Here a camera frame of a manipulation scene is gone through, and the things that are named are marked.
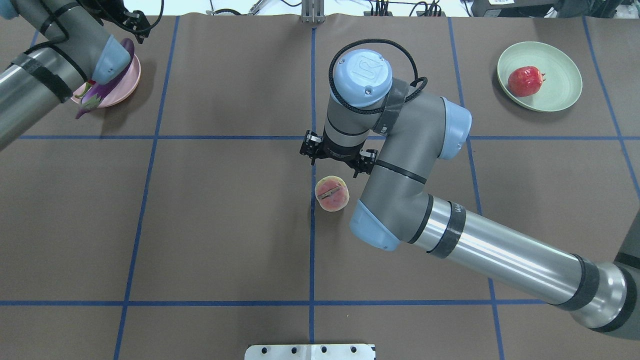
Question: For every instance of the brown grid table mat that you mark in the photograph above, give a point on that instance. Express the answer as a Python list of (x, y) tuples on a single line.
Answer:
[(182, 223)]

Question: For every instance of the purple eggplant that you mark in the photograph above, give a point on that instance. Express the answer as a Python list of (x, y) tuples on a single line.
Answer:
[(93, 94)]

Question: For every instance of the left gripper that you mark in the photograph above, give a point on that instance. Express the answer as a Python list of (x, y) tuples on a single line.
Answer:
[(134, 20)]

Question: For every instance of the pink plate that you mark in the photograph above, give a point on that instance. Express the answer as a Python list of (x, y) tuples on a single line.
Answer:
[(126, 86)]

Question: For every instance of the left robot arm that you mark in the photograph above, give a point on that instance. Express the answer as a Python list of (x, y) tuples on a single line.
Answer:
[(77, 50)]

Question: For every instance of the red pomegranate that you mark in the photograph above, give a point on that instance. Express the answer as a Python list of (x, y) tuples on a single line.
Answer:
[(525, 81)]

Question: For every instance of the peach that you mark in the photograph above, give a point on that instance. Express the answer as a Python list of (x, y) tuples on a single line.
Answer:
[(332, 193)]

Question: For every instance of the green plate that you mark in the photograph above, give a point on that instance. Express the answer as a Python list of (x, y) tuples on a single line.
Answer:
[(564, 83)]

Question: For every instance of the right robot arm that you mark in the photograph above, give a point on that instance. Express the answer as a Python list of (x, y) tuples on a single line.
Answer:
[(394, 131)]

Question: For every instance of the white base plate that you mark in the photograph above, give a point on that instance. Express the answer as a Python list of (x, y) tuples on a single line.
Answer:
[(340, 351)]

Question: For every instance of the aluminium camera post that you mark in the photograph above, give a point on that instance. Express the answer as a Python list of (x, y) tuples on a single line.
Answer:
[(313, 11)]

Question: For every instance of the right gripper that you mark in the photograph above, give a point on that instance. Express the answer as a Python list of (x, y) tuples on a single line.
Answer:
[(341, 151)]

